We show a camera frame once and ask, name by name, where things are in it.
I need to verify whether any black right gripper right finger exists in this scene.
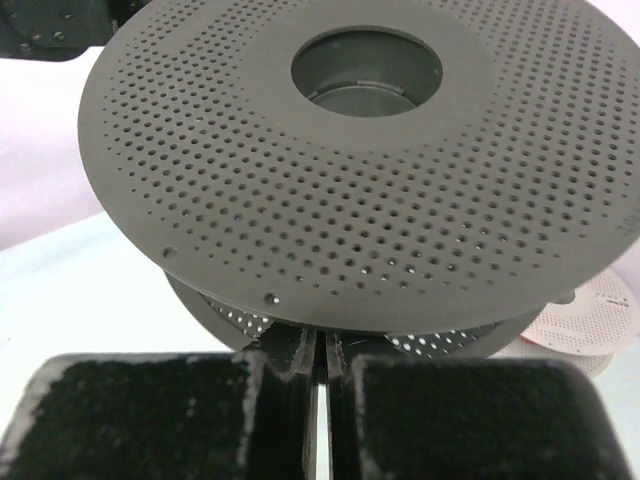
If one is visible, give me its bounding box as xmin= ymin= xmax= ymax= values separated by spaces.
xmin=325 ymin=334 xmax=632 ymax=479

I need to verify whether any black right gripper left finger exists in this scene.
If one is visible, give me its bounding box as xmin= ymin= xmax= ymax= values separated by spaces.
xmin=1 ymin=332 xmax=316 ymax=479

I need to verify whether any black filament spool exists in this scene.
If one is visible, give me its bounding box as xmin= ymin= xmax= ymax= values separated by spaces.
xmin=78 ymin=1 xmax=639 ymax=356

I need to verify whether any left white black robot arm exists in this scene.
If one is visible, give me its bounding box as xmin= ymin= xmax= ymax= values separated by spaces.
xmin=1 ymin=0 xmax=147 ymax=62

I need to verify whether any white perforated filament spool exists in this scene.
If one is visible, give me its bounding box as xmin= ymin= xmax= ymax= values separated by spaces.
xmin=494 ymin=269 xmax=639 ymax=378

